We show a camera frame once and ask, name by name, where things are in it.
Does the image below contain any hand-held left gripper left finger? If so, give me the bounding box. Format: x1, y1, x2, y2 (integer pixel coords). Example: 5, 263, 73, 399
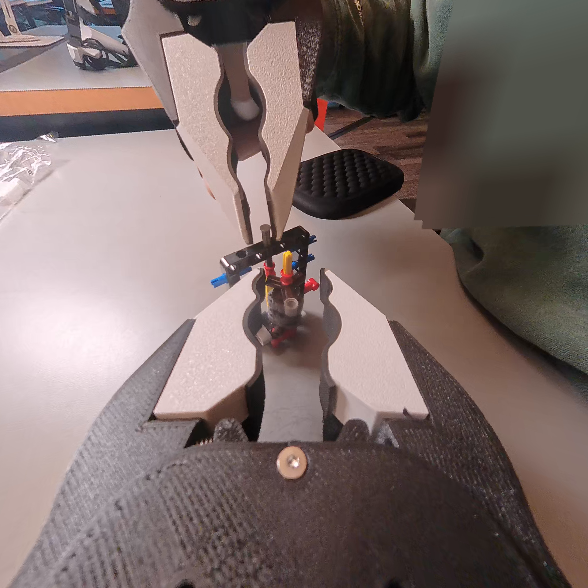
153, 269, 267, 423

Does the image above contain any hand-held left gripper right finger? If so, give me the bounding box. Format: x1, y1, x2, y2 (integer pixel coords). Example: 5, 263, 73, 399
319, 269, 431, 445

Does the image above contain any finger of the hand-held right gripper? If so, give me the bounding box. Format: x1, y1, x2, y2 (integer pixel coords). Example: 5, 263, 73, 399
246, 21, 310, 242
121, 0, 253, 244

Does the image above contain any black frame lego assembly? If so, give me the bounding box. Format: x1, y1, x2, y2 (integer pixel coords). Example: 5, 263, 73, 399
210, 225, 320, 352

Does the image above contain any person's right forearm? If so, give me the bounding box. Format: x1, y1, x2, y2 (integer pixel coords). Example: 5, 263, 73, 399
317, 0, 437, 122

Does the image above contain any black dimpled wrist rest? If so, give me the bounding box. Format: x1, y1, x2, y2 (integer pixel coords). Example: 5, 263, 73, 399
292, 149, 406, 220

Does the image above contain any grey table with orange edge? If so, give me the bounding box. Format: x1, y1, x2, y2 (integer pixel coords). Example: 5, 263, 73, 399
0, 28, 168, 118

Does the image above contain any white book stand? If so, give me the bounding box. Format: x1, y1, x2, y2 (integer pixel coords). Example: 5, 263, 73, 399
0, 0, 65, 49

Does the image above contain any clear plastic bag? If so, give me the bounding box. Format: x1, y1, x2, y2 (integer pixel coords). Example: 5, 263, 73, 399
0, 131, 61, 221

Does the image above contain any black and white strapped device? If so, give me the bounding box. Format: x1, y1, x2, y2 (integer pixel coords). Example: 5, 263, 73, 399
66, 0, 131, 70

